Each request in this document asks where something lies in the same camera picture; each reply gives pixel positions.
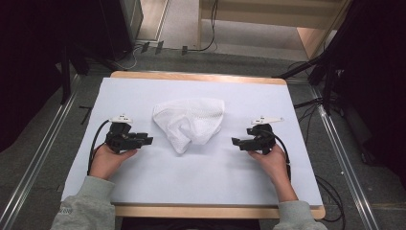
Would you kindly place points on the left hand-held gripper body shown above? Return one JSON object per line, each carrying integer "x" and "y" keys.
{"x": 119, "y": 140}

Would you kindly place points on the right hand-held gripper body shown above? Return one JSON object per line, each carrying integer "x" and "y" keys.
{"x": 263, "y": 140}

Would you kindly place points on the white mesh laundry bag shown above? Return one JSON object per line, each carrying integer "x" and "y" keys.
{"x": 191, "y": 121}

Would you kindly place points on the person's left hand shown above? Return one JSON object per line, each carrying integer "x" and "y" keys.
{"x": 107, "y": 163}

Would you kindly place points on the person's right hand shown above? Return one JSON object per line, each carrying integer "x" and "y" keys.
{"x": 274, "y": 164}

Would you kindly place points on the white table mat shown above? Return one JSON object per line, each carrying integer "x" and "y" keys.
{"x": 198, "y": 179}

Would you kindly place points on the wooden table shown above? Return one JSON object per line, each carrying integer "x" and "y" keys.
{"x": 204, "y": 211}

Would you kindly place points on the black metal stand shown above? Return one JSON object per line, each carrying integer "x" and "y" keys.
{"x": 328, "y": 83}

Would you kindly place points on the light wooden shelf unit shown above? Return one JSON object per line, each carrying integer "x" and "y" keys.
{"x": 306, "y": 35}

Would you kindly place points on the black cabinet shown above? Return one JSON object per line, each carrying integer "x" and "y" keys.
{"x": 124, "y": 22}

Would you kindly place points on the metal floor rail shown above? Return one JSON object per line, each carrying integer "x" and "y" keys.
{"x": 344, "y": 166}
{"x": 38, "y": 153}

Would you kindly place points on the black metal post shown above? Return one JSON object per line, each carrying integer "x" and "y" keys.
{"x": 65, "y": 76}

